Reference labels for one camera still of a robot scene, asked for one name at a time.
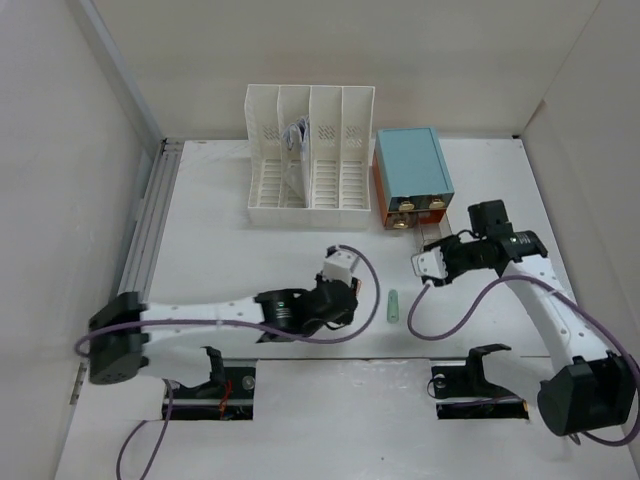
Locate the green highlighter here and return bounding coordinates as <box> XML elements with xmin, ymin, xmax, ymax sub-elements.
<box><xmin>386</xmin><ymin>289</ymin><xmax>400</xmax><ymax>324</ymax></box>

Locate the white Canon manual booklet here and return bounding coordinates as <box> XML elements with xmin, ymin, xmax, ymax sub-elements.
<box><xmin>282</xmin><ymin>115</ymin><xmax>310</xmax><ymax>206</ymax></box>

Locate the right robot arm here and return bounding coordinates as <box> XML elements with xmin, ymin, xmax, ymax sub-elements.
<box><xmin>424</xmin><ymin>200</ymin><xmax>639</xmax><ymax>437</ymax></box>

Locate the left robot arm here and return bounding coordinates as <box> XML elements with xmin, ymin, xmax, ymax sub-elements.
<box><xmin>75</xmin><ymin>271</ymin><xmax>360</xmax><ymax>397</ymax></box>

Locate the teal drawer box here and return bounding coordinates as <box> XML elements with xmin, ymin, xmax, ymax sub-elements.
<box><xmin>372</xmin><ymin>127</ymin><xmax>455</xmax><ymax>229</ymax></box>

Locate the white file organizer rack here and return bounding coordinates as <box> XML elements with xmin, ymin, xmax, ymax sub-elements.
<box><xmin>244</xmin><ymin>84</ymin><xmax>375</xmax><ymax>231</ymax></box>

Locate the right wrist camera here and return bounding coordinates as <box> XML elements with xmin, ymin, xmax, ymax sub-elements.
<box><xmin>411</xmin><ymin>247</ymin><xmax>448</xmax><ymax>286</ymax></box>

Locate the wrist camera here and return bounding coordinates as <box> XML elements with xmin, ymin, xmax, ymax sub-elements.
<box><xmin>411</xmin><ymin>247</ymin><xmax>448</xmax><ymax>286</ymax></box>
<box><xmin>320</xmin><ymin>246</ymin><xmax>360</xmax><ymax>285</ymax></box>

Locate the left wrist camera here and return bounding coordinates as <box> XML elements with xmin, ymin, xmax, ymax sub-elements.
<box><xmin>320</xmin><ymin>246</ymin><xmax>360</xmax><ymax>285</ymax></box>

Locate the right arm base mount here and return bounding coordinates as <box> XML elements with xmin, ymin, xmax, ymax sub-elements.
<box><xmin>428</xmin><ymin>343</ymin><xmax>529</xmax><ymax>420</ymax></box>

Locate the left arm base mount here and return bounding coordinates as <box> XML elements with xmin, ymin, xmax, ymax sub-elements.
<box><xmin>161</xmin><ymin>346</ymin><xmax>257</xmax><ymax>421</ymax></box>

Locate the aluminium rail frame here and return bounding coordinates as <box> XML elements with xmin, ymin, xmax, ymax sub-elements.
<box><xmin>109</xmin><ymin>138</ymin><xmax>185</xmax><ymax>300</ymax></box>

